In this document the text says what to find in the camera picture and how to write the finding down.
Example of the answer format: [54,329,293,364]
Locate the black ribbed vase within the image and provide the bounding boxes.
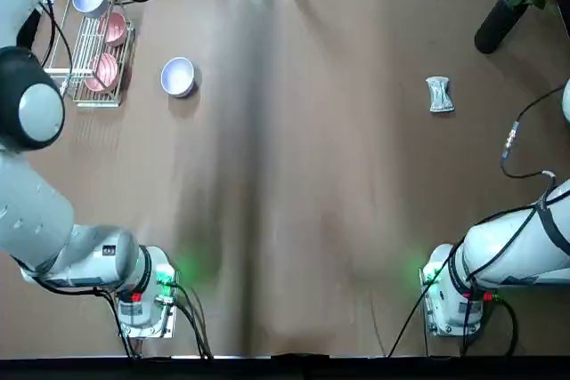
[473,0,532,56]

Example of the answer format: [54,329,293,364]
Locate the pink plastic bowl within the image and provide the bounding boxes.
[84,52,121,93]
[99,12,128,48]

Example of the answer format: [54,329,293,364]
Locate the silver sponge cloth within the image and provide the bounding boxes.
[425,76,457,115]

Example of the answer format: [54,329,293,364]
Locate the white wire dish rack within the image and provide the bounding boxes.
[43,0,137,109]

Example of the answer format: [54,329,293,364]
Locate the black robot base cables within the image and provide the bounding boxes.
[119,279,216,360]
[386,237,521,359]

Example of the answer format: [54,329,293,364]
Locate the black cable with silver connector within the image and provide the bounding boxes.
[499,85,569,181]
[41,0,75,90]

